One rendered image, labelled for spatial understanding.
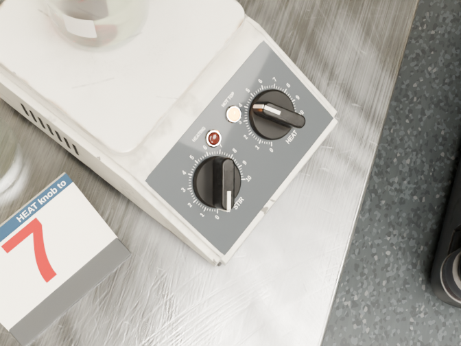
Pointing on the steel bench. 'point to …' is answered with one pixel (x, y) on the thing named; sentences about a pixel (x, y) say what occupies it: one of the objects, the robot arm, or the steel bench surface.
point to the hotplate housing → (162, 139)
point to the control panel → (239, 149)
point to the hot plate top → (119, 66)
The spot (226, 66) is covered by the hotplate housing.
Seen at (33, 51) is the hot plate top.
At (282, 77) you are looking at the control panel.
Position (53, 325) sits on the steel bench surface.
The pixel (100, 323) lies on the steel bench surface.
